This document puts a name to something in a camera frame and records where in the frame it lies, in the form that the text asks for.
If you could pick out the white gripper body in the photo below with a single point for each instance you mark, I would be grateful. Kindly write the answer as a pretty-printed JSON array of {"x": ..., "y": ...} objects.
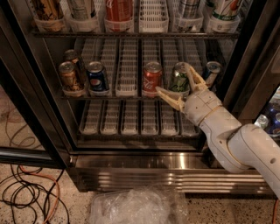
[{"x": 202, "y": 107}]

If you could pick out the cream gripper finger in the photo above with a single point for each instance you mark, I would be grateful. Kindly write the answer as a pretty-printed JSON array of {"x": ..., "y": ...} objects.
[
  {"x": 196, "y": 82},
  {"x": 175, "y": 100}
]

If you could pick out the green soda can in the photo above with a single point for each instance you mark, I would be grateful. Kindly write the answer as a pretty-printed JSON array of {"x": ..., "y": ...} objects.
[{"x": 179, "y": 82}]

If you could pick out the blue red bull can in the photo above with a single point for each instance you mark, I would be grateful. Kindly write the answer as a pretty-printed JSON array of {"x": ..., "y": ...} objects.
[{"x": 211, "y": 71}]

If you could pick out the red cola can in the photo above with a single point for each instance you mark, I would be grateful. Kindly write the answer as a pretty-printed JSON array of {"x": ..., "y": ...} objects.
[{"x": 152, "y": 76}]

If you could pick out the empty white tray middle shelf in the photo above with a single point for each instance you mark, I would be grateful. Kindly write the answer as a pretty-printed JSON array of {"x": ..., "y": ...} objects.
[{"x": 126, "y": 80}]

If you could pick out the empty white tray shelf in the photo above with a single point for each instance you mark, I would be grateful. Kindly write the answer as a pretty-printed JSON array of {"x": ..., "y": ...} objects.
[
  {"x": 126, "y": 80},
  {"x": 153, "y": 16}
]

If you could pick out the glass fridge door right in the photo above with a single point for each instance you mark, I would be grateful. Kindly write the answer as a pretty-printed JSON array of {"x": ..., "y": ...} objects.
[{"x": 252, "y": 75}]

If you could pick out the glass fridge door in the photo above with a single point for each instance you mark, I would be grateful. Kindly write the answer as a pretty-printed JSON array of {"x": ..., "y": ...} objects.
[
  {"x": 31, "y": 135},
  {"x": 252, "y": 75}
]

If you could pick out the silver can behind right door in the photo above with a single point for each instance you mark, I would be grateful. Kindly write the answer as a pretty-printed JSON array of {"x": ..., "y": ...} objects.
[{"x": 262, "y": 121}]

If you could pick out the tall striped can top shelf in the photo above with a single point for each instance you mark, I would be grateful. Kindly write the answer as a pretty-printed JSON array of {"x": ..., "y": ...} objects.
[{"x": 188, "y": 8}]

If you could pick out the tall white green can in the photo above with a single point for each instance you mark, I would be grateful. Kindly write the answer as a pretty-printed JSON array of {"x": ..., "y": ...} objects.
[{"x": 224, "y": 10}]

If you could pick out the empty white tray top shelf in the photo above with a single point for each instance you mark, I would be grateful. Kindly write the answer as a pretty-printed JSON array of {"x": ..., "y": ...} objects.
[{"x": 153, "y": 16}]

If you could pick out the blue can behind right door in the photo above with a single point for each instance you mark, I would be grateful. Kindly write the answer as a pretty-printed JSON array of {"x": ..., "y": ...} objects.
[{"x": 272, "y": 112}]

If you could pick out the blue pepsi can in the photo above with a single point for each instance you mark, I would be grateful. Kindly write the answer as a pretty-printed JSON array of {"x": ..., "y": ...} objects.
[{"x": 97, "y": 76}]

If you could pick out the stainless steel fridge cabinet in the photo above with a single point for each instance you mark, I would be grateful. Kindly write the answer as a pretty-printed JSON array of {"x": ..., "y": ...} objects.
[{"x": 122, "y": 144}]

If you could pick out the tall red can top shelf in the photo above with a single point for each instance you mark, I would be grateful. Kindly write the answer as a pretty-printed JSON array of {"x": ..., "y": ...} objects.
[{"x": 119, "y": 10}]

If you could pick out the gold brown can front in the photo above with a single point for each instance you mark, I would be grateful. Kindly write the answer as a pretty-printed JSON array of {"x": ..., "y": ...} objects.
[{"x": 69, "y": 76}]

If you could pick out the gold brown can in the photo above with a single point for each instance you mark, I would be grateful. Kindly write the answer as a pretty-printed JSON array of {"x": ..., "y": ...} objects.
[
  {"x": 69, "y": 76},
  {"x": 72, "y": 55}
]

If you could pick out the gold brown can rear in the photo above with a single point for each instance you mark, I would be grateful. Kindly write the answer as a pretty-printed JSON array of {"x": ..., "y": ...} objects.
[{"x": 72, "y": 55}]

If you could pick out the tall silver can top shelf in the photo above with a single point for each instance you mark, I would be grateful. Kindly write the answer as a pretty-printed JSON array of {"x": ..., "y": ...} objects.
[{"x": 82, "y": 10}]

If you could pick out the glass fridge door left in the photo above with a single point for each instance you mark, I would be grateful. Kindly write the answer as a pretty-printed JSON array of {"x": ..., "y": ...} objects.
[{"x": 31, "y": 135}]

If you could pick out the tall gold can top shelf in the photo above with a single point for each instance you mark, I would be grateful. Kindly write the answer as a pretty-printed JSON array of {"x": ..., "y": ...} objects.
[{"x": 48, "y": 9}]

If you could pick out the clear plastic bag bin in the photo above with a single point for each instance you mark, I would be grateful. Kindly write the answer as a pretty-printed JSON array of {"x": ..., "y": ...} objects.
[{"x": 152, "y": 204}]

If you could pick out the middle wire shelf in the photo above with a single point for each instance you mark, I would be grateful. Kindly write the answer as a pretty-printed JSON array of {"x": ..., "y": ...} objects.
[{"x": 83, "y": 98}]

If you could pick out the wire shelf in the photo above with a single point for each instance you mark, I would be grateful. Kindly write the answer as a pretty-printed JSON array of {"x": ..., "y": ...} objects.
[
  {"x": 83, "y": 98},
  {"x": 132, "y": 35}
]

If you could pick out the upper wire shelf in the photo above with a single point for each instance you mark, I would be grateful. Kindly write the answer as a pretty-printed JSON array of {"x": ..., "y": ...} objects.
[{"x": 132, "y": 35}]

